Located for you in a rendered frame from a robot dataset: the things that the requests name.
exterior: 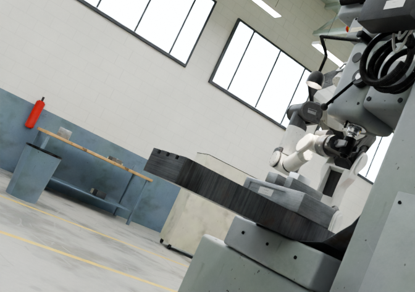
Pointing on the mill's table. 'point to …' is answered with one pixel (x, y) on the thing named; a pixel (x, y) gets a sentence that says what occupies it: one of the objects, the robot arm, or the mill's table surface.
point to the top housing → (351, 12)
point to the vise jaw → (275, 178)
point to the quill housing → (356, 98)
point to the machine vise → (294, 199)
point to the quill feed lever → (346, 89)
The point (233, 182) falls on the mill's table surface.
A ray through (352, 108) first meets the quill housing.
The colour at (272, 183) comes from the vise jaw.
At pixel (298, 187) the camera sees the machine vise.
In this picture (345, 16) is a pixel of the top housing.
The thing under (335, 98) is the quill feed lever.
